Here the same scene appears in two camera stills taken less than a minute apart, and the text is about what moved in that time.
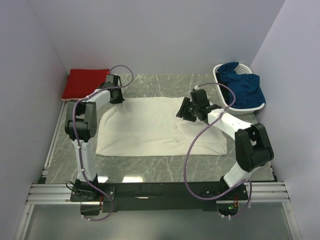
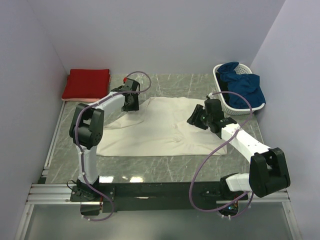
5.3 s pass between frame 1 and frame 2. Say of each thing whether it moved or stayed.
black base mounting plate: stayed
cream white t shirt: stayed
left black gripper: moved
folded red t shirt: stayed
